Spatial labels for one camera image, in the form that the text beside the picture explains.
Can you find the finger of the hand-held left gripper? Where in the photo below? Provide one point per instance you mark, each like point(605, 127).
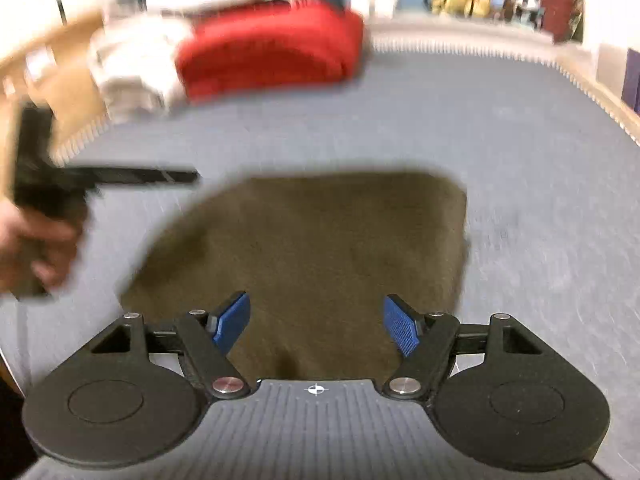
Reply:
point(150, 176)

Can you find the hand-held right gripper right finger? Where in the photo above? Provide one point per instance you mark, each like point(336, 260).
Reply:
point(402, 325)

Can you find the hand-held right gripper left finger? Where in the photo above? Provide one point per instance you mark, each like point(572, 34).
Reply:
point(232, 317)

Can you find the person's left hand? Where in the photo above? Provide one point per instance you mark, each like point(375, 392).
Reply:
point(35, 245)

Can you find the cream folded blanket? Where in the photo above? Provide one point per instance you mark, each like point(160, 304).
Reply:
point(135, 70)

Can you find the red folded quilt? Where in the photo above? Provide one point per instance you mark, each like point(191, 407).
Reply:
point(270, 50)

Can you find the grey mattress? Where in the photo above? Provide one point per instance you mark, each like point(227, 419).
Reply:
point(450, 120)

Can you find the purple yoga mat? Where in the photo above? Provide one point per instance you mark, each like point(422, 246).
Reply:
point(632, 80)

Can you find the dark red cushion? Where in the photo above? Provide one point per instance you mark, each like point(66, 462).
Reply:
point(560, 2)

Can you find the wooden bed frame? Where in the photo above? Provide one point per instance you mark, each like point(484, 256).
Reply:
point(60, 80)

